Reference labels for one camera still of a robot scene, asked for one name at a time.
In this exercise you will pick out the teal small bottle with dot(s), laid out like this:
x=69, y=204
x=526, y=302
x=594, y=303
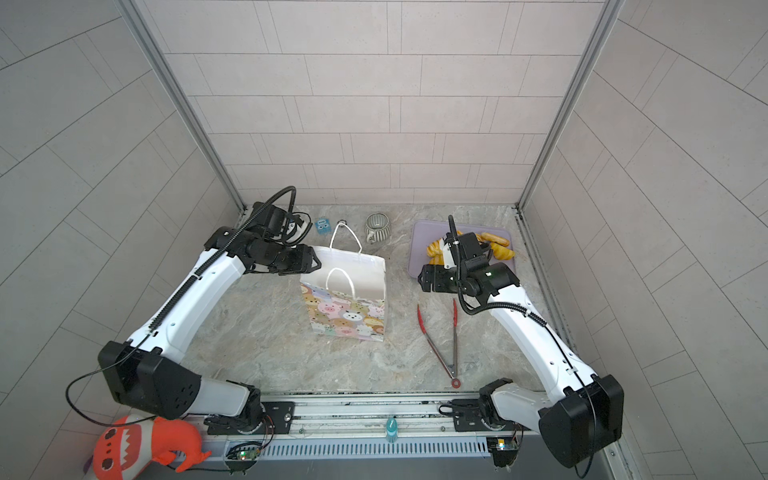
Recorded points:
x=391, y=430

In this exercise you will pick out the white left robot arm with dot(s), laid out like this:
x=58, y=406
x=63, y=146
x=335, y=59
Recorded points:
x=145, y=371

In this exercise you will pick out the green circuit board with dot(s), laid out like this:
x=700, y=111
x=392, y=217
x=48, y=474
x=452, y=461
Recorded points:
x=497, y=445
x=245, y=452

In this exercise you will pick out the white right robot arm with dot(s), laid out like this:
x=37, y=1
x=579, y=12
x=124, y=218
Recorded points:
x=578, y=412

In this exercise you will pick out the right green circuit board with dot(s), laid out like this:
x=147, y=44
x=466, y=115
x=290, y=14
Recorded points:
x=497, y=445

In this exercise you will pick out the lilac cutting board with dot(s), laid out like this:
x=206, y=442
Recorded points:
x=426, y=232

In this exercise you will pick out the left green circuit board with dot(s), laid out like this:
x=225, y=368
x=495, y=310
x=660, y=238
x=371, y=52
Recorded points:
x=245, y=452

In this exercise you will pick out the blue owl toy block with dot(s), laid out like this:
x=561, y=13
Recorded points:
x=323, y=226

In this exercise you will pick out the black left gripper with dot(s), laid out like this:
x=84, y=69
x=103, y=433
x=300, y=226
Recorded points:
x=303, y=262

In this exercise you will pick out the ridged yellow fake bread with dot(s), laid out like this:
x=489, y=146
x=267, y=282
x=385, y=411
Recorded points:
x=435, y=252

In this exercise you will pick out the striped ceramic mug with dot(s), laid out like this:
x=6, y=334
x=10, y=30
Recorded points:
x=377, y=228

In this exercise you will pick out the metal base rail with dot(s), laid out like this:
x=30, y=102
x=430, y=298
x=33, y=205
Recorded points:
x=352, y=426

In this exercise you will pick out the red shark plush toy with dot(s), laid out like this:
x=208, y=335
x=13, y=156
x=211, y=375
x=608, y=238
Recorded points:
x=124, y=451

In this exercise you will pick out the cartoon animal paper bag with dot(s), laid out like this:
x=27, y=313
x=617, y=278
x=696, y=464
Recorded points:
x=346, y=297

